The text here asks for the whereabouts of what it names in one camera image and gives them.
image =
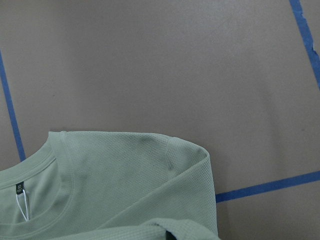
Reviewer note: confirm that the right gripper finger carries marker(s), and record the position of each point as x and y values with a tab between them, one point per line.
169	236

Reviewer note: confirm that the olive green long-sleeve shirt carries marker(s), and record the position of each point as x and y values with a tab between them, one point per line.
96	185

